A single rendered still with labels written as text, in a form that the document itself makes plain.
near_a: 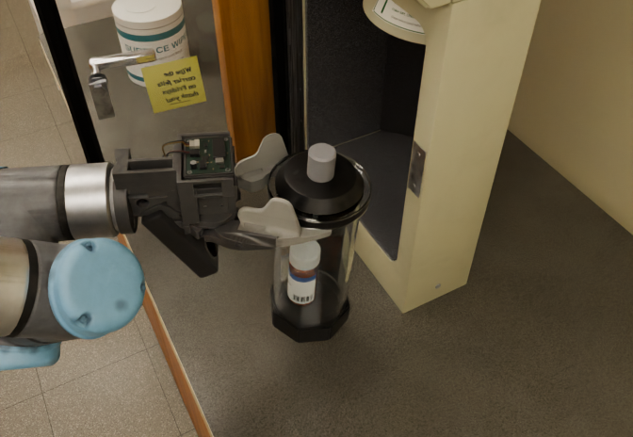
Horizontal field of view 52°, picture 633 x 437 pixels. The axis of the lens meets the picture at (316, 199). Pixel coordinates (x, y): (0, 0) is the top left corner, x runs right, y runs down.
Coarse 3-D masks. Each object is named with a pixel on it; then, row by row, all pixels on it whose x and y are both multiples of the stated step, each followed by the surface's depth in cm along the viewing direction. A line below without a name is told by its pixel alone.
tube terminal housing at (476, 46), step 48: (480, 0) 59; (528, 0) 62; (432, 48) 63; (480, 48) 63; (432, 96) 65; (480, 96) 68; (432, 144) 69; (480, 144) 74; (432, 192) 75; (480, 192) 80; (432, 240) 82; (384, 288) 93; (432, 288) 90
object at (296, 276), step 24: (360, 168) 69; (312, 216) 64; (336, 216) 64; (336, 240) 67; (288, 264) 71; (312, 264) 69; (336, 264) 70; (288, 288) 74; (312, 288) 72; (336, 288) 74; (288, 312) 77; (312, 312) 76; (336, 312) 78
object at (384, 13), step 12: (372, 0) 74; (384, 0) 72; (372, 12) 73; (384, 12) 72; (396, 12) 71; (384, 24) 72; (396, 24) 71; (408, 24) 70; (420, 24) 70; (396, 36) 71; (408, 36) 71; (420, 36) 70
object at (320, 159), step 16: (320, 144) 65; (288, 160) 68; (304, 160) 67; (320, 160) 63; (336, 160) 68; (288, 176) 65; (304, 176) 66; (320, 176) 65; (336, 176) 66; (352, 176) 66; (288, 192) 65; (304, 192) 64; (320, 192) 64; (336, 192) 64; (352, 192) 65; (304, 208) 64; (320, 208) 64; (336, 208) 64
